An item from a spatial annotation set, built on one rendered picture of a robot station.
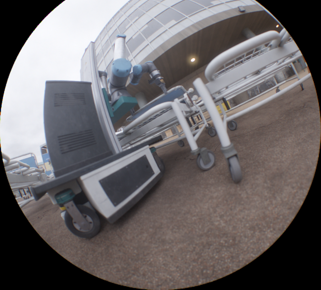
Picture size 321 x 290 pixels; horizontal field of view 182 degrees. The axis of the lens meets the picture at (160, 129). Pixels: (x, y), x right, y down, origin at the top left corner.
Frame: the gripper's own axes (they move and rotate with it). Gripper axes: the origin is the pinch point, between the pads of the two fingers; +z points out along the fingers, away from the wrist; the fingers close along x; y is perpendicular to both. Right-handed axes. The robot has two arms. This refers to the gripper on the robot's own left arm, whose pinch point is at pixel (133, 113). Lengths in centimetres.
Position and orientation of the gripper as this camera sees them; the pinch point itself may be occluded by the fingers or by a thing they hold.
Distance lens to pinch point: 109.0
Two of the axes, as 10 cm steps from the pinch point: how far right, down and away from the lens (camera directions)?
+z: 5.0, 8.6, 1.5
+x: -3.2, 3.3, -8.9
